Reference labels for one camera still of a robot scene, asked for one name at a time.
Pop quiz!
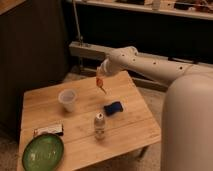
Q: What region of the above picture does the grey metal rail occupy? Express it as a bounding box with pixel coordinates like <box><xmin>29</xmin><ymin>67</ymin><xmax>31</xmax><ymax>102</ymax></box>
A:
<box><xmin>69</xmin><ymin>42</ymin><xmax>213</xmax><ymax>92</ymax></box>

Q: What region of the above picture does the blue sponge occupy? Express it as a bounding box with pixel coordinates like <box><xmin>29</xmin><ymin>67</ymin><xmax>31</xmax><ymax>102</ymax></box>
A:
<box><xmin>104</xmin><ymin>101</ymin><xmax>123</xmax><ymax>116</ymax></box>

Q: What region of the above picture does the green bowl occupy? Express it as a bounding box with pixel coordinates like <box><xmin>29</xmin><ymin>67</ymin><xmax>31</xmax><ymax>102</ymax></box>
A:
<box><xmin>22</xmin><ymin>133</ymin><xmax>64</xmax><ymax>171</ymax></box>

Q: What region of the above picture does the small clear bottle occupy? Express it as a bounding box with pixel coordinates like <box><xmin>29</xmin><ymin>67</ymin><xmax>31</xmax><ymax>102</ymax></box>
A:
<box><xmin>94</xmin><ymin>113</ymin><xmax>105</xmax><ymax>140</ymax></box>

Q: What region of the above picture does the wooden table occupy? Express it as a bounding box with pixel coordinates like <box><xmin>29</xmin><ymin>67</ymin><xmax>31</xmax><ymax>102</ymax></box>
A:
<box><xmin>19</xmin><ymin>71</ymin><xmax>161</xmax><ymax>171</ymax></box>

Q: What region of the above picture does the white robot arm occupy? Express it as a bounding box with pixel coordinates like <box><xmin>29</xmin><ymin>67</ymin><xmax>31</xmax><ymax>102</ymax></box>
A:
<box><xmin>98</xmin><ymin>46</ymin><xmax>213</xmax><ymax>171</ymax></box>

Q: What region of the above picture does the metal pole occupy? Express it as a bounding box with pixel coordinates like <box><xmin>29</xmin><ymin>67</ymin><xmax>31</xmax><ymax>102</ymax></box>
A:
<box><xmin>72</xmin><ymin>0</ymin><xmax>83</xmax><ymax>46</ymax></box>

